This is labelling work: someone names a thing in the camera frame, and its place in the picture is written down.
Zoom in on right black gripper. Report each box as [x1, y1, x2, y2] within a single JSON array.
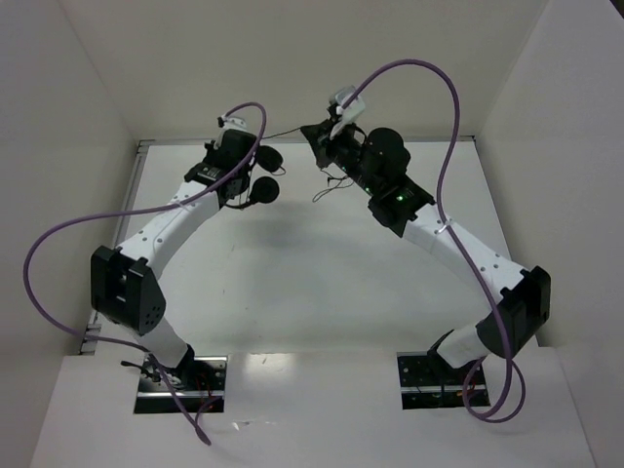
[[298, 117, 379, 196]]

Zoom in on thin black headphone cable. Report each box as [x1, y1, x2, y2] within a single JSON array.
[[265, 126, 357, 205]]

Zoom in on black on-ear headphones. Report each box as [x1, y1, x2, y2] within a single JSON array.
[[226, 145, 284, 211]]

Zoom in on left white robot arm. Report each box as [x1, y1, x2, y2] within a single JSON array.
[[91, 129, 256, 389]]

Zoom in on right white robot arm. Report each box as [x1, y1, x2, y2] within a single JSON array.
[[301, 120, 551, 384]]

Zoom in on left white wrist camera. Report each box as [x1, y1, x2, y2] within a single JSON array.
[[217, 114, 248, 132]]

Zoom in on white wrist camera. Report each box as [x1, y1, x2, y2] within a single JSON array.
[[217, 114, 248, 132], [328, 86, 366, 139]]

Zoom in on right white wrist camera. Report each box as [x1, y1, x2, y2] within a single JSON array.
[[328, 86, 366, 139]]

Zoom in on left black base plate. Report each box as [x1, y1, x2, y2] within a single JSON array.
[[134, 357, 228, 414]]

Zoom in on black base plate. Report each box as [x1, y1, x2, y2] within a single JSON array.
[[134, 357, 228, 414], [397, 352, 489, 410]]

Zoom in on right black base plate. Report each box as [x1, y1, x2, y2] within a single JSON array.
[[397, 352, 489, 410]]

